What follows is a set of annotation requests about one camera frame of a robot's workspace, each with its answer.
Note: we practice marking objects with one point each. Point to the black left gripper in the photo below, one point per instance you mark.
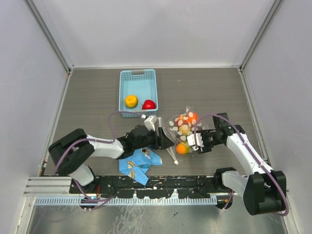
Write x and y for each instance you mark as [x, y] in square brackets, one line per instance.
[160, 141]

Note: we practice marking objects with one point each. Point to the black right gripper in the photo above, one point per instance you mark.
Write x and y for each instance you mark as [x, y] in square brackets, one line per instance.
[205, 148]

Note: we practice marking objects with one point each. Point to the clear polka dot zip bag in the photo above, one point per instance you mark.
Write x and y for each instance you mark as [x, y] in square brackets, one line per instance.
[170, 128]

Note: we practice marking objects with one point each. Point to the orange fake fruit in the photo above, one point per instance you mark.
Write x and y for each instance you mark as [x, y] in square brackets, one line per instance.
[183, 148]

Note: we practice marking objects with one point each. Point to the red fake apple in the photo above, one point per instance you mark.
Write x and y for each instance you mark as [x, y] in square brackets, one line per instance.
[148, 105]

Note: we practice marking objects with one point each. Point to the yellow fake lemon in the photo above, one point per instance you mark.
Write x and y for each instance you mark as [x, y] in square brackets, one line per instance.
[131, 101]

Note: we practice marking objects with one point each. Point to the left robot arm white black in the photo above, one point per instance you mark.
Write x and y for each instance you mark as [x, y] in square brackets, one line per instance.
[70, 152]

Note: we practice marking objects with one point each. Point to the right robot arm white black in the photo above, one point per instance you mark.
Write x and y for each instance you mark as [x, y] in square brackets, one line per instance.
[263, 189]

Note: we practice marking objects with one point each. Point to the blue patterned cloth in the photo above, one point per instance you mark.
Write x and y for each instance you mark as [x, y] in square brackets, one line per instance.
[138, 164]

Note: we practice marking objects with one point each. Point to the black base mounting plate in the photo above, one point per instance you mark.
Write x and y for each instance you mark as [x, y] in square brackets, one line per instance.
[162, 186]

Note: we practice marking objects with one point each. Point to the light blue plastic basket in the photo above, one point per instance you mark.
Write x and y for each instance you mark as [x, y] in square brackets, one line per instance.
[143, 85]

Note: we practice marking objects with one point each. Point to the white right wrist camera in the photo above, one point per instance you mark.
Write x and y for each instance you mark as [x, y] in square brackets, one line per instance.
[195, 141]

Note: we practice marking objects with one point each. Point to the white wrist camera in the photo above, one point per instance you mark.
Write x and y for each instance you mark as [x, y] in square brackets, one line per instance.
[149, 122]
[195, 141]

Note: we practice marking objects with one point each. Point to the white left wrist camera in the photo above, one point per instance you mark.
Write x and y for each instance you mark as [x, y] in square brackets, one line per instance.
[149, 122]

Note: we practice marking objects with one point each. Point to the aluminium frame rail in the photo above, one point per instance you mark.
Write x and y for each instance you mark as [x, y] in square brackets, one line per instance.
[47, 186]

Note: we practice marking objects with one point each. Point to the white slotted cable duct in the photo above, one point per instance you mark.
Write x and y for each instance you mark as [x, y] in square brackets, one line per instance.
[174, 200]

